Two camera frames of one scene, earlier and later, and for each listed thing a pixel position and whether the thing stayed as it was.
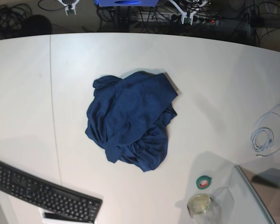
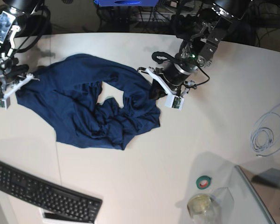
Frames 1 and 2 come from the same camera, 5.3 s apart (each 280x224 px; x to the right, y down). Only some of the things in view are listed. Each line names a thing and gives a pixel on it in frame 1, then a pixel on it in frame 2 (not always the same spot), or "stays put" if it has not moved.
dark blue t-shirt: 129,117 to 66,91
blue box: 114,3 stays put
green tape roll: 203,182 stays put
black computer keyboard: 21,185 stays put
